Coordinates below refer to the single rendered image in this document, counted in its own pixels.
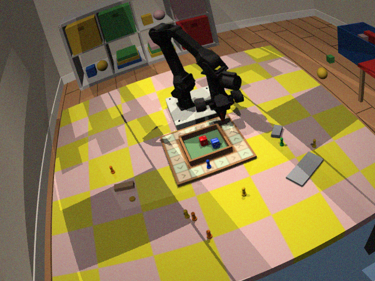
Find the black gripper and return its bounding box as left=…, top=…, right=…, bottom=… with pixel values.
left=194, top=87, right=244, bottom=119

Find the tan rectangular block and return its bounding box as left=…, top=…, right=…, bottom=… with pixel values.
left=114, top=180, right=135, bottom=192

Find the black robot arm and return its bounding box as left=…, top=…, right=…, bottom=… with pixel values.
left=148, top=23, right=241, bottom=112

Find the red die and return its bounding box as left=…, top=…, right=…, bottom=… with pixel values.
left=199, top=135, right=208, bottom=146

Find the blue pawn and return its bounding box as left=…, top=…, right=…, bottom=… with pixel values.
left=206, top=160, right=212, bottom=169

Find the dark blue die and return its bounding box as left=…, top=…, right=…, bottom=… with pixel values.
left=211, top=138, right=220, bottom=149

